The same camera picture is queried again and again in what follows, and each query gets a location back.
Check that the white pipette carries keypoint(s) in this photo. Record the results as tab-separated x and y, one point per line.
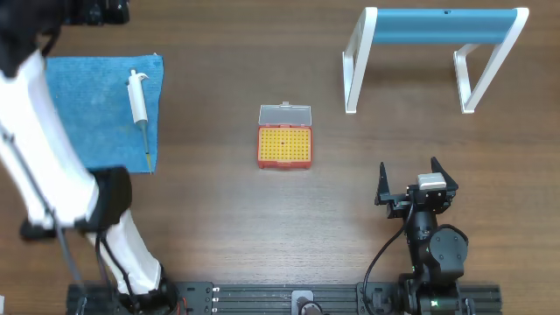
137	100

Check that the red and yellow tip box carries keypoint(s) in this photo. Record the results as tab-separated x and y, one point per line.
284	144

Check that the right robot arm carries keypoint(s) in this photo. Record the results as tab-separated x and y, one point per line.
442	254

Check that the mounting rail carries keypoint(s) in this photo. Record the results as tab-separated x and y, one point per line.
262	297

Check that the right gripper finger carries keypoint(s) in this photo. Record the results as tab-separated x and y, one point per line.
446	177
383	188

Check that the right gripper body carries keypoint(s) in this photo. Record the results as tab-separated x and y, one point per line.
431	201

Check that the white and blue stand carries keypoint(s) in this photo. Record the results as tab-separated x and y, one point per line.
442	25

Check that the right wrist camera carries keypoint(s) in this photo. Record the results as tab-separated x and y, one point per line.
431	181

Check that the blue cloth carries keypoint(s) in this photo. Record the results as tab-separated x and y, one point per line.
96	118

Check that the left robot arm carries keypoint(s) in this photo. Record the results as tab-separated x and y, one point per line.
39	144

